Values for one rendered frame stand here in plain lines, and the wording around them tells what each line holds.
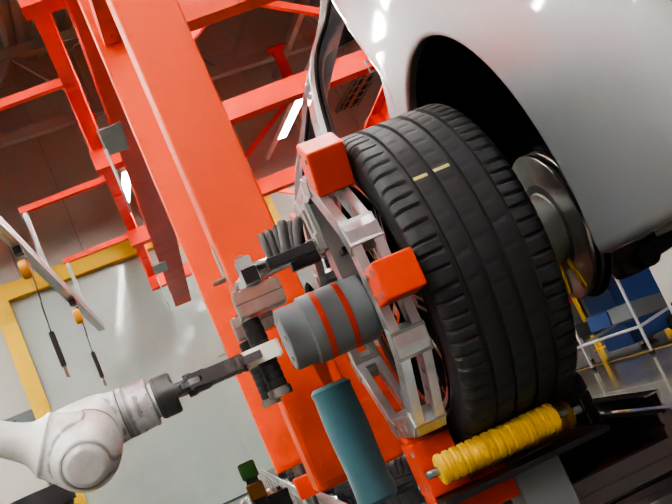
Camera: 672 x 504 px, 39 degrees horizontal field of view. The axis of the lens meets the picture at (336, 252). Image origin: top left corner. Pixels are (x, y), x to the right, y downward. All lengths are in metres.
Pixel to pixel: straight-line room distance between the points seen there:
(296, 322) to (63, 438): 0.54
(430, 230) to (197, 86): 1.03
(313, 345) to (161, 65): 0.97
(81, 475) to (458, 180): 0.79
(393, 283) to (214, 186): 0.93
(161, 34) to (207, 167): 0.37
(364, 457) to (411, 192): 0.59
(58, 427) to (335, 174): 0.66
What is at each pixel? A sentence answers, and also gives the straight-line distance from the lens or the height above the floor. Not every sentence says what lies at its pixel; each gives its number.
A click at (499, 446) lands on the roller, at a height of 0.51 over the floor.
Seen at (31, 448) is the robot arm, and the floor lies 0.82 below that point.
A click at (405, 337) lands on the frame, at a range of 1.66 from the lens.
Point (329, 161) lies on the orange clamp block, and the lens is 1.76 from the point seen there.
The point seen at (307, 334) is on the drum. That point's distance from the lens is 1.85.
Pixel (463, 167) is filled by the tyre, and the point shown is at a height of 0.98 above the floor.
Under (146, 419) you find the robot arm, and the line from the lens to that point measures 1.69.
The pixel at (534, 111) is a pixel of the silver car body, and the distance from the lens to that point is 1.66.
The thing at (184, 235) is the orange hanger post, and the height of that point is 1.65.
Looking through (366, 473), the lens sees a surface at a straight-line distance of 1.99.
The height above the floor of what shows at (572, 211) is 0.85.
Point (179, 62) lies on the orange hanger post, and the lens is 2.52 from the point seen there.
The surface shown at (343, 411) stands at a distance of 1.98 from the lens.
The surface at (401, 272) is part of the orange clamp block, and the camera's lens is 1.58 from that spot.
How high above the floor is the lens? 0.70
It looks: 8 degrees up
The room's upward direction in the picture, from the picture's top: 24 degrees counter-clockwise
